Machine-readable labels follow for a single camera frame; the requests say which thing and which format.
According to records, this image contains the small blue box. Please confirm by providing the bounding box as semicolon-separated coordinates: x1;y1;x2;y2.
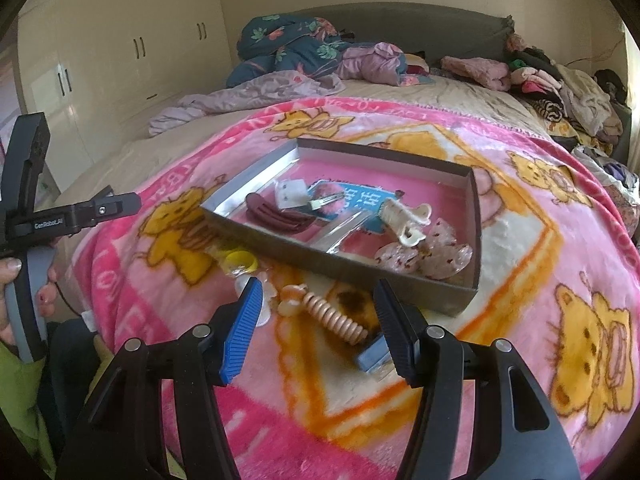
356;336;393;372

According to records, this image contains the dark floral quilt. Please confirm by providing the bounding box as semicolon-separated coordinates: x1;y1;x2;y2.
226;15;353;88

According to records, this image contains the long clear plastic packet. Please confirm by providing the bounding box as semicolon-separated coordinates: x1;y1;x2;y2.
310;209;373;253

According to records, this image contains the patterned purple cloth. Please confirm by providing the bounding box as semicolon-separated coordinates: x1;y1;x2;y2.
570;145;640;246

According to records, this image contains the pink knit garment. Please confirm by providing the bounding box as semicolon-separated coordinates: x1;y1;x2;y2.
440;56;511;92

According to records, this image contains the grey cardboard box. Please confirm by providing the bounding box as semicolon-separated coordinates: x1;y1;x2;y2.
200;137;483;317

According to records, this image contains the bed with beige sheet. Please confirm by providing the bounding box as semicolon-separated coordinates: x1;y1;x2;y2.
55;75;640;211

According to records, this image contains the pile of clothes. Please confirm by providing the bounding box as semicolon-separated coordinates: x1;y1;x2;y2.
505;35;631;146

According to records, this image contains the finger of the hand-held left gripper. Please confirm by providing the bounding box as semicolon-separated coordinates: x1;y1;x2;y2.
52;186;115;208
75;192;142;233

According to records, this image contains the grey bed headboard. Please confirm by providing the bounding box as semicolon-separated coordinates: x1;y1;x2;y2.
282;4;516;68

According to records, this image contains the dark teal cloth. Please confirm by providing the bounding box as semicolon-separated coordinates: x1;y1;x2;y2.
37;317;116;441

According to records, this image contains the lavender sheet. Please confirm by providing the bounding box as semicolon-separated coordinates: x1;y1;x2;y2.
148;71;346;136

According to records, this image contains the pink printed blanket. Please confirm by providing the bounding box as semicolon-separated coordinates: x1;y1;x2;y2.
70;94;640;480

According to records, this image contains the person's left hand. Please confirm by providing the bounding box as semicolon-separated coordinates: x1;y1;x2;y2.
0;257;63;346

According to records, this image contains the white earring card packet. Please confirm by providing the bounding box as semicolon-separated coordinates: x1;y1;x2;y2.
272;177;308;211

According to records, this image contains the peach hair ornament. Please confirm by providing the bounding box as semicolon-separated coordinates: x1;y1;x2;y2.
279;284;308;317

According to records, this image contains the peach spiral hair tie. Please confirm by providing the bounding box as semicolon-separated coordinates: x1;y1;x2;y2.
302;292;370;347

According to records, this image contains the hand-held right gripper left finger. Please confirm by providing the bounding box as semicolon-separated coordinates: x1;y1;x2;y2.
55;277;264;480

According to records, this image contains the floral fabric scrunchie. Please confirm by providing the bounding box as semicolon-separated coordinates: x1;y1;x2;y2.
375;217;473;281

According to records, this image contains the pink pompom hair clip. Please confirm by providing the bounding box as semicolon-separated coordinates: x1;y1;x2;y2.
306;182;346;217

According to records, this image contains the yellow ring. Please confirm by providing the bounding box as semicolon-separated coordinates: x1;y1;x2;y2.
223;250;259;275

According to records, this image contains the purple pink garment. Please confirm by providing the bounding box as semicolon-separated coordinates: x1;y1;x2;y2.
337;41;408;86

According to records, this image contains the maroon hair clip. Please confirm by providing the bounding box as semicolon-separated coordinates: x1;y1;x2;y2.
244;192;318;233

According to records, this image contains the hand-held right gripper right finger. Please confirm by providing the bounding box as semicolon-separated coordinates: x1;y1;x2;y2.
372;279;583;480

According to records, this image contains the cream wardrobe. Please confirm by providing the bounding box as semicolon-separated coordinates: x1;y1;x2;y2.
17;0;238;171

